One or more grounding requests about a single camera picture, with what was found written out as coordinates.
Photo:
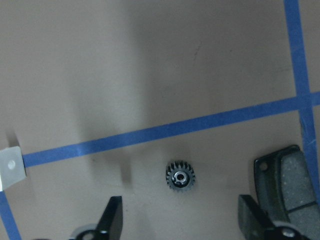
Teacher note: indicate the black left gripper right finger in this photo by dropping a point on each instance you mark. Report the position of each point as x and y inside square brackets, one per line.
[252, 220]

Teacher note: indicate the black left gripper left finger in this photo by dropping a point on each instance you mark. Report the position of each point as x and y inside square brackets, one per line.
[110, 225]

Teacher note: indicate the small black bearing gear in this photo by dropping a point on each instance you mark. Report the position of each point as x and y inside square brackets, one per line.
[180, 176]

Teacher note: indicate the dark grey brake pad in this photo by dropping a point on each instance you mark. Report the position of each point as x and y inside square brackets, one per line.
[284, 188]

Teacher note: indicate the white curved plastic bracket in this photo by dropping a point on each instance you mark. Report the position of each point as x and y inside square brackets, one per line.
[12, 168]

